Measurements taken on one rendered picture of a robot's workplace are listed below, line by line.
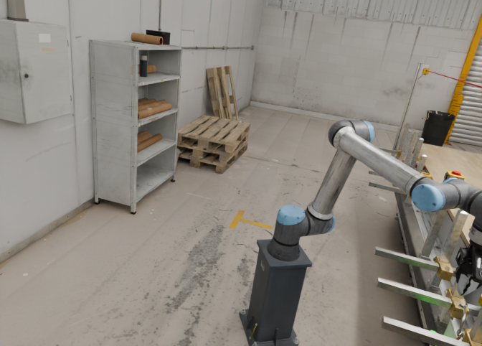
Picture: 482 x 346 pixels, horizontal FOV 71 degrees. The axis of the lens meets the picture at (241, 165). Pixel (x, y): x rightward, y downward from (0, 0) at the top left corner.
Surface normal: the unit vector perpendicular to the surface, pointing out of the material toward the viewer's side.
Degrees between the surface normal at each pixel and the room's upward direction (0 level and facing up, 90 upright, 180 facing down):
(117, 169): 90
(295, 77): 90
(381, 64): 90
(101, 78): 90
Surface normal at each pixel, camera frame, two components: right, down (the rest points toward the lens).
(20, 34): 0.96, 0.21
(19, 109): -0.26, 0.32
